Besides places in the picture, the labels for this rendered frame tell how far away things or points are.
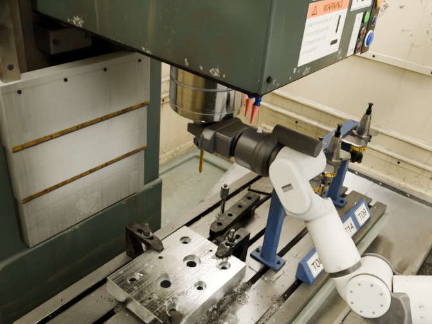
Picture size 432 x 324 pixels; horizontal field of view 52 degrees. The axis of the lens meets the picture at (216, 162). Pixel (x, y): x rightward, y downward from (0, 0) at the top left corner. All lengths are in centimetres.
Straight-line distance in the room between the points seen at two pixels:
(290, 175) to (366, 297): 25
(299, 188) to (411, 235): 110
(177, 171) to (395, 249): 113
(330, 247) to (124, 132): 82
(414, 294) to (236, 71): 49
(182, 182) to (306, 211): 146
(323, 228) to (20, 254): 93
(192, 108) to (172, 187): 134
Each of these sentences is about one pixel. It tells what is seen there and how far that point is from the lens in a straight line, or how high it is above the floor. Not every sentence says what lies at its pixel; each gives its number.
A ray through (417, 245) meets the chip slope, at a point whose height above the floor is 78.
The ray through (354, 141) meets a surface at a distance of 145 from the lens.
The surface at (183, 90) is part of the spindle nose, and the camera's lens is 88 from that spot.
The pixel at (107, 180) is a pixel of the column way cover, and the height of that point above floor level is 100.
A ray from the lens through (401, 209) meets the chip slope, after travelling 193.
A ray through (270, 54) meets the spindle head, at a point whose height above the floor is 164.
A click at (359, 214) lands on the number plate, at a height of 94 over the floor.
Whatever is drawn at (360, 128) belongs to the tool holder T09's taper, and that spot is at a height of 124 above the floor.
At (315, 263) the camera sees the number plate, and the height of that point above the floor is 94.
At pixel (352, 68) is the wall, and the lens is 188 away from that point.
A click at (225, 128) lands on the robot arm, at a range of 92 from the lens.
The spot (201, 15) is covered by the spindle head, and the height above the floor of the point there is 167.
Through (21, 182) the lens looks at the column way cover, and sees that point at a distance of 129.
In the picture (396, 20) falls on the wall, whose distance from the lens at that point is 179.
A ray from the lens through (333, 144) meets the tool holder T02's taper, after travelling 128.
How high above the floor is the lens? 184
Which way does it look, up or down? 31 degrees down
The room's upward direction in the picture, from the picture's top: 6 degrees clockwise
